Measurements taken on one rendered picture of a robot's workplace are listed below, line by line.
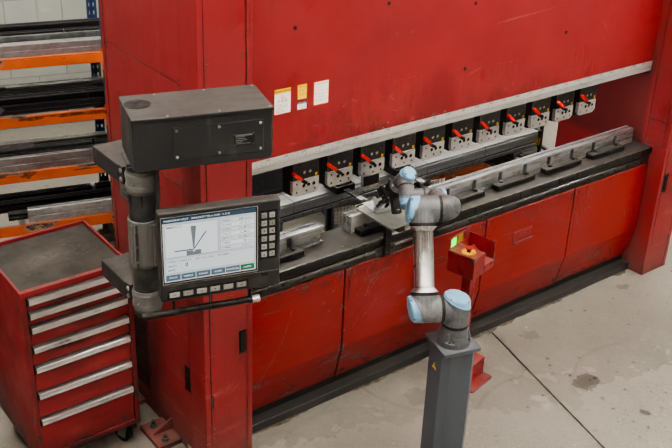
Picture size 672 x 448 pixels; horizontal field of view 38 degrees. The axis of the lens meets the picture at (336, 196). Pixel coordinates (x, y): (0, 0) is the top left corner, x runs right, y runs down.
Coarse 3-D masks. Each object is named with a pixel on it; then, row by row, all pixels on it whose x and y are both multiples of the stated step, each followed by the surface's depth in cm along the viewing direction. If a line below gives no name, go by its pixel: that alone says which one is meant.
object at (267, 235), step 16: (176, 208) 342; (192, 208) 342; (208, 208) 343; (224, 208) 345; (240, 208) 347; (256, 208) 350; (272, 208) 352; (160, 224) 339; (256, 224) 353; (272, 224) 355; (160, 240) 341; (256, 240) 356; (272, 240) 358; (160, 256) 344; (256, 256) 359; (272, 256) 361; (160, 272) 347; (240, 272) 359; (256, 272) 362; (272, 272) 364; (160, 288) 351; (176, 288) 352; (192, 288) 354; (208, 288) 357; (224, 288) 359; (240, 288) 362
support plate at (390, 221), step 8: (360, 208) 483; (368, 208) 483; (368, 216) 476; (376, 216) 475; (384, 216) 476; (392, 216) 476; (400, 216) 476; (384, 224) 468; (392, 224) 468; (400, 224) 469; (408, 224) 471
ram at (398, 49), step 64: (256, 0) 399; (320, 0) 419; (384, 0) 441; (448, 0) 465; (512, 0) 493; (576, 0) 524; (640, 0) 559; (256, 64) 410; (320, 64) 432; (384, 64) 455; (448, 64) 482; (512, 64) 511; (576, 64) 544; (320, 128) 446; (384, 128) 471
